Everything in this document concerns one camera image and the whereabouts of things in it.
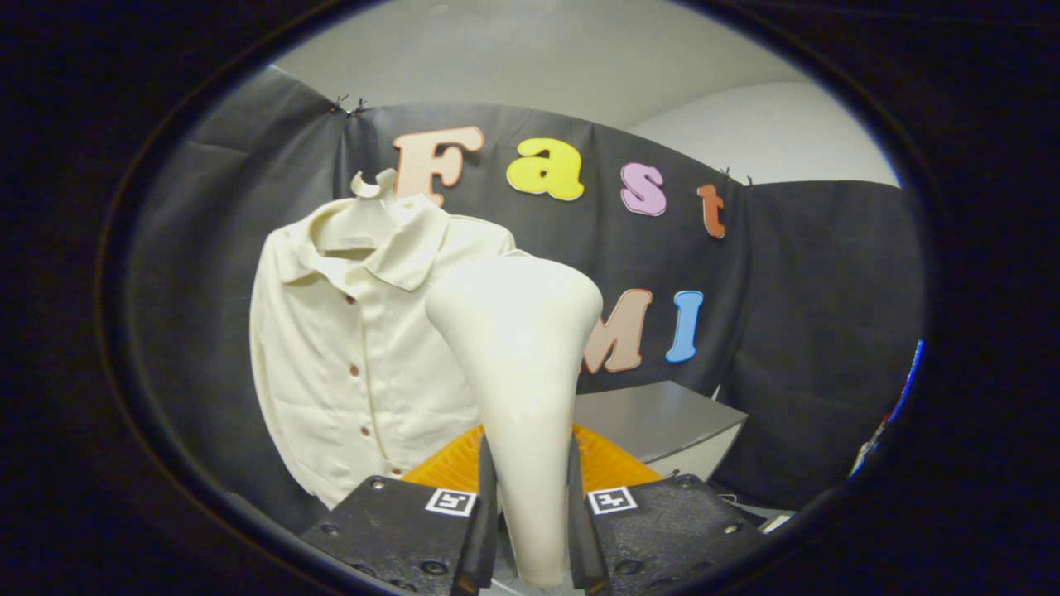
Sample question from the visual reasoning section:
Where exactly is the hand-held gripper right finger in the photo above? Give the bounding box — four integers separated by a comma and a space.
567, 424, 767, 596

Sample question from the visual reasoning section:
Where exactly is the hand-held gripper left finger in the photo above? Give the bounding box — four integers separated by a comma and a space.
298, 424, 499, 596

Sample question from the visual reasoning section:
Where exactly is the cream button-up shirt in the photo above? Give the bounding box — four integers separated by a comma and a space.
250, 195, 518, 510

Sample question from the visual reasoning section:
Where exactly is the white garment steamer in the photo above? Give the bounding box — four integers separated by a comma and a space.
425, 252, 604, 589

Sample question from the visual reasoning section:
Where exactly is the white clothes hanger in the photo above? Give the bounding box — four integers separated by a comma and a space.
349, 168, 398, 200

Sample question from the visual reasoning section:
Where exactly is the grey and white cabinet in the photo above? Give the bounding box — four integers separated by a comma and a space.
571, 381, 749, 483

